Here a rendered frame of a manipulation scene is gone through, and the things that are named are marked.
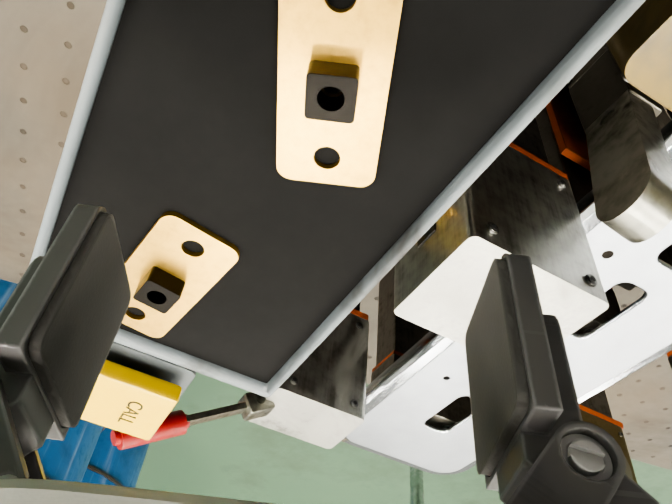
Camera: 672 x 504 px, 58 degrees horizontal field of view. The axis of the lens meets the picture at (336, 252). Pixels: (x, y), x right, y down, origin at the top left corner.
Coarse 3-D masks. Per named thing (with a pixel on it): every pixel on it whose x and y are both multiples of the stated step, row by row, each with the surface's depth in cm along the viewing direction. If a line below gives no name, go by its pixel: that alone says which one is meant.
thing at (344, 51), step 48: (288, 0) 19; (384, 0) 18; (288, 48) 20; (336, 48) 20; (384, 48) 20; (288, 96) 21; (336, 96) 21; (384, 96) 21; (288, 144) 22; (336, 144) 22
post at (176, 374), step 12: (120, 348) 36; (132, 348) 36; (120, 360) 37; (132, 360) 37; (144, 360) 37; (156, 360) 37; (144, 372) 38; (156, 372) 38; (168, 372) 38; (180, 372) 37; (192, 372) 37; (180, 384) 38; (180, 396) 39
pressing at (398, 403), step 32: (640, 256) 46; (608, 288) 49; (640, 288) 49; (608, 320) 52; (640, 320) 52; (416, 352) 57; (448, 352) 57; (576, 352) 55; (608, 352) 55; (640, 352) 54; (384, 384) 61; (416, 384) 61; (448, 384) 60; (576, 384) 59; (608, 384) 59; (384, 416) 65; (416, 416) 65; (384, 448) 70; (416, 448) 70; (448, 448) 69
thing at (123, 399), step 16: (112, 368) 35; (128, 368) 36; (96, 384) 35; (112, 384) 35; (128, 384) 35; (144, 384) 36; (160, 384) 36; (96, 400) 37; (112, 400) 37; (128, 400) 36; (144, 400) 36; (160, 400) 36; (176, 400) 36; (96, 416) 38; (112, 416) 38; (128, 416) 38; (144, 416) 38; (160, 416) 37; (128, 432) 39; (144, 432) 39
